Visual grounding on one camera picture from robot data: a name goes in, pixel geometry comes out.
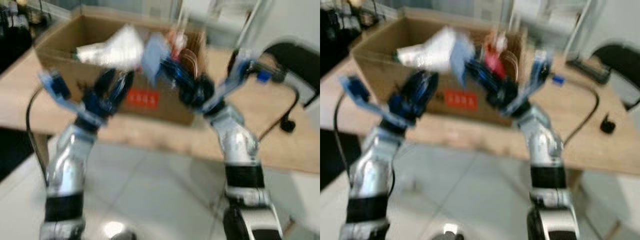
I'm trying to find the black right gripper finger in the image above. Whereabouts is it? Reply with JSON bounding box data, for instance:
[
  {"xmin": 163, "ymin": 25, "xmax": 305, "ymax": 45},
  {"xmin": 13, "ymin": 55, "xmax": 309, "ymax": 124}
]
[
  {"xmin": 477, "ymin": 58, "xmax": 507, "ymax": 89},
  {"xmin": 464, "ymin": 61, "xmax": 495, "ymax": 99},
  {"xmin": 158, "ymin": 59, "xmax": 187, "ymax": 96},
  {"xmin": 169, "ymin": 56, "xmax": 199, "ymax": 86}
]

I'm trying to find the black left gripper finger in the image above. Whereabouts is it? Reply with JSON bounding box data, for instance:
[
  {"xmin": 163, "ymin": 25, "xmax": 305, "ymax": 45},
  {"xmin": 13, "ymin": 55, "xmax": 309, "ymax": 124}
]
[
  {"xmin": 418, "ymin": 70, "xmax": 442, "ymax": 109},
  {"xmin": 402, "ymin": 69, "xmax": 427, "ymax": 101},
  {"xmin": 93, "ymin": 69, "xmax": 119, "ymax": 101},
  {"xmin": 110, "ymin": 70, "xmax": 136, "ymax": 110}
]

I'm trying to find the grey blue paper scrap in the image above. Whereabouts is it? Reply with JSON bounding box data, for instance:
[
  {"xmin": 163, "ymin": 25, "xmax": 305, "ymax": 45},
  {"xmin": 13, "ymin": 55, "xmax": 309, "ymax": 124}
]
[
  {"xmin": 449, "ymin": 35, "xmax": 476, "ymax": 89},
  {"xmin": 141, "ymin": 33, "xmax": 171, "ymax": 89}
]

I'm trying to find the red wrapper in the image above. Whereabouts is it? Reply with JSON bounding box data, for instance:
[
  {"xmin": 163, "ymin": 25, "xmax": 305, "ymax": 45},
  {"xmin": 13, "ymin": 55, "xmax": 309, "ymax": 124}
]
[
  {"xmin": 167, "ymin": 30, "xmax": 189, "ymax": 61},
  {"xmin": 482, "ymin": 32, "xmax": 509, "ymax": 81}
]

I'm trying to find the white crumpled paper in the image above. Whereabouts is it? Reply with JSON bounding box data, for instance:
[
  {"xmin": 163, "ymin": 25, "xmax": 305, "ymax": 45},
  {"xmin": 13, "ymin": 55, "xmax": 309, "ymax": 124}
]
[
  {"xmin": 396, "ymin": 26, "xmax": 464, "ymax": 72},
  {"xmin": 74, "ymin": 25, "xmax": 146, "ymax": 71}
]

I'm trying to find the red labelled cardboard box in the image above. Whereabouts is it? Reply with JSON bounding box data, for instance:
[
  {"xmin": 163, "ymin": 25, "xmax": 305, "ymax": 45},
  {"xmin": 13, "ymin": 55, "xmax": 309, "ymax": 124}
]
[
  {"xmin": 350, "ymin": 14, "xmax": 529, "ymax": 129},
  {"xmin": 34, "ymin": 14, "xmax": 209, "ymax": 126}
]

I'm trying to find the light wooden table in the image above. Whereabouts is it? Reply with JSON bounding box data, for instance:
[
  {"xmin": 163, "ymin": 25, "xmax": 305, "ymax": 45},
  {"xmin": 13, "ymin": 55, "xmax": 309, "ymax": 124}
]
[
  {"xmin": 320, "ymin": 47, "xmax": 640, "ymax": 177},
  {"xmin": 0, "ymin": 47, "xmax": 321, "ymax": 174}
]

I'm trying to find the black power strip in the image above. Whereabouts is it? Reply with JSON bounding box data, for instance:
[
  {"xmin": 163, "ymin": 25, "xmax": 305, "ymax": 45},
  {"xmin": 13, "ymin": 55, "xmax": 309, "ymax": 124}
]
[{"xmin": 567, "ymin": 57, "xmax": 611, "ymax": 84}]

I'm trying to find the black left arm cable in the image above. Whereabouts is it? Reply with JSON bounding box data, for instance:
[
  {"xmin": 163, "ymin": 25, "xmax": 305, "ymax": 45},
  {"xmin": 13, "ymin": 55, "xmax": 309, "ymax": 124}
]
[
  {"xmin": 25, "ymin": 84, "xmax": 51, "ymax": 187},
  {"xmin": 333, "ymin": 92, "xmax": 351, "ymax": 177}
]

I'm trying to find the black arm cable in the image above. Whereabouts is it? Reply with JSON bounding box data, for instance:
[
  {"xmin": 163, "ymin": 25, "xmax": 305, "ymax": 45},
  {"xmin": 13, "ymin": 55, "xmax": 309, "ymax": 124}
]
[
  {"xmin": 552, "ymin": 74, "xmax": 617, "ymax": 147},
  {"xmin": 255, "ymin": 70, "xmax": 301, "ymax": 142},
  {"xmin": 25, "ymin": 84, "xmax": 51, "ymax": 187},
  {"xmin": 333, "ymin": 92, "xmax": 351, "ymax": 177}
]

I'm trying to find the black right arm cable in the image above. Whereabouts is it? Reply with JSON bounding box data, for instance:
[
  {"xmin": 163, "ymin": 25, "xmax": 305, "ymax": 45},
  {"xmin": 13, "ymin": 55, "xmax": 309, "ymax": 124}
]
[
  {"xmin": 255, "ymin": 70, "xmax": 301, "ymax": 142},
  {"xmin": 552, "ymin": 74, "xmax": 617, "ymax": 147}
]

